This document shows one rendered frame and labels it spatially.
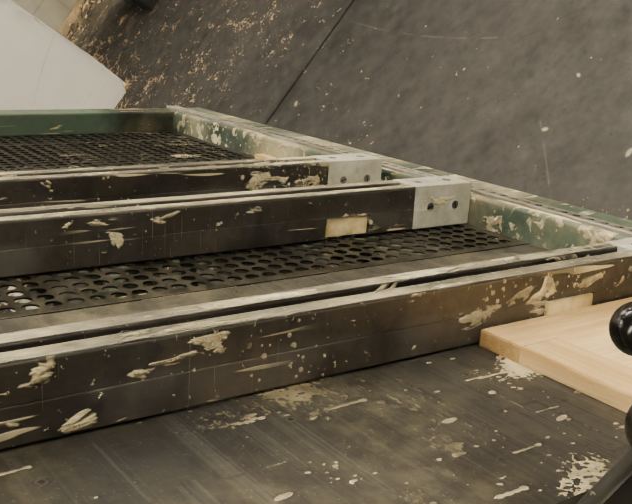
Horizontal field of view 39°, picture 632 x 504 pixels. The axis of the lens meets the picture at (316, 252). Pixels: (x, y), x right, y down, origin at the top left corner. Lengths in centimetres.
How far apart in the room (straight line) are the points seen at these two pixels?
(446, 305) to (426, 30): 255
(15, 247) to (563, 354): 64
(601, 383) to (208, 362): 37
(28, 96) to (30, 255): 373
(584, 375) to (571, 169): 182
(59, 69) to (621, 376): 419
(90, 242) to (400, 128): 215
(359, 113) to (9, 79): 205
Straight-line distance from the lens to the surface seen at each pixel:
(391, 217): 143
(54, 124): 229
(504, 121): 293
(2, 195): 137
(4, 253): 114
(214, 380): 79
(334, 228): 137
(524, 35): 311
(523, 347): 95
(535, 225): 145
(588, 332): 102
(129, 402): 76
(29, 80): 483
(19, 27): 477
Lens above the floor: 199
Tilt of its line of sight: 39 degrees down
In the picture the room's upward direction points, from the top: 57 degrees counter-clockwise
